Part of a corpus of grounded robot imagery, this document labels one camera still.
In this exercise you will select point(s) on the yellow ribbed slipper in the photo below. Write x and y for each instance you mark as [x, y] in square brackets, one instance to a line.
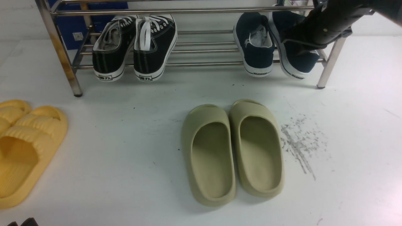
[11, 111]
[27, 148]

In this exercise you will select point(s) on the left green foam slipper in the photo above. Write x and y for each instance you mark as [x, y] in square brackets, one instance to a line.
[206, 144]

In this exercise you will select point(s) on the right green foam slipper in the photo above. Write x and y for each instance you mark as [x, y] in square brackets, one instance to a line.
[256, 136]

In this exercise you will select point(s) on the right black canvas sneaker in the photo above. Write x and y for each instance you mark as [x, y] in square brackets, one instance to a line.
[156, 36]

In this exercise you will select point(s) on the blue box behind rack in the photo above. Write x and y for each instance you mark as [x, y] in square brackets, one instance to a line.
[73, 29]

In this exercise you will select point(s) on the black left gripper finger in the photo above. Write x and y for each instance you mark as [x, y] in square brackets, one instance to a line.
[29, 222]

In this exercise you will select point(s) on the black canvas sneaker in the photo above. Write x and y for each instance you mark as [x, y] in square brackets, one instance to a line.
[112, 47]
[156, 36]

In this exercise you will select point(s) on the left yellow ribbed slipper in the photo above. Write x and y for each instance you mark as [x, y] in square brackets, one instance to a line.
[11, 111]

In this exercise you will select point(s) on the stainless steel shoe rack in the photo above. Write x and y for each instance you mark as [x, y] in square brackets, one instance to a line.
[49, 16]

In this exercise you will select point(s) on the printed poster with car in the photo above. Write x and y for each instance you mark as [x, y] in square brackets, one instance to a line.
[297, 3]

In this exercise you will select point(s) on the navy slip-on shoe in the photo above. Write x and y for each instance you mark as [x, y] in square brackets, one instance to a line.
[254, 41]
[293, 63]

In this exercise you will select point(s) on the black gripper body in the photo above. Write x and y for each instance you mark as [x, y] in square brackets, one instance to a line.
[316, 32]

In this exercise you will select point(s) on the green foam slipper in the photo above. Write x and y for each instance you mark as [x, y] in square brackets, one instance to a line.
[256, 136]
[206, 144]

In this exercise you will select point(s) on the left black canvas sneaker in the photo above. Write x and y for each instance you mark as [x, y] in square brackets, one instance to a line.
[112, 47]

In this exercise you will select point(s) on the right yellow ribbed slipper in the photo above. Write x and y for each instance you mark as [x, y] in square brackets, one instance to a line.
[27, 148]

